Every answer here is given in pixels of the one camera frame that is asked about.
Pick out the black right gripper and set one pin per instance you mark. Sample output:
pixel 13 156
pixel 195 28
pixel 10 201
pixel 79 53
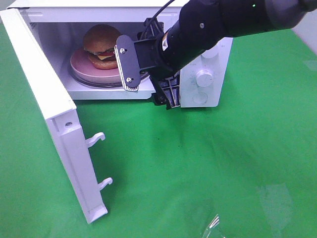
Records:
pixel 161 64

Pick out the round white door button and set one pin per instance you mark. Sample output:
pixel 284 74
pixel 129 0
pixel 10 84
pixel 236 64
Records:
pixel 200 98

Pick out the white round knob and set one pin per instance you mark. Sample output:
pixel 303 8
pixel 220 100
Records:
pixel 204 78

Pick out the toy burger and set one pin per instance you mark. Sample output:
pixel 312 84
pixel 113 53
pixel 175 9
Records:
pixel 99 43

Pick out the pink round plate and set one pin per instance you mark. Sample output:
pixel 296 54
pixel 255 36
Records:
pixel 80 55

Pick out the white microwave door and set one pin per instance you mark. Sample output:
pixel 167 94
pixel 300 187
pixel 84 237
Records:
pixel 59 112

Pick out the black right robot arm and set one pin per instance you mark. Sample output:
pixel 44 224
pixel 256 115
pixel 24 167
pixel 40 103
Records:
pixel 200 26

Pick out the glass microwave turntable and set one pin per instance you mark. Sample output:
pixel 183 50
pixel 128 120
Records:
pixel 86 74

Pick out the white microwave oven body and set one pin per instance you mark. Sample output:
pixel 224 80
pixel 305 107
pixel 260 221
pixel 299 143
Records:
pixel 47 36

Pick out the green table cover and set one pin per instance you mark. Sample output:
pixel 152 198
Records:
pixel 252 160

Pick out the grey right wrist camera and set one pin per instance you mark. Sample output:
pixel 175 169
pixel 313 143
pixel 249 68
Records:
pixel 127 63

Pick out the white wall panel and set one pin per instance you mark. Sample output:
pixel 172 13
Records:
pixel 306 29

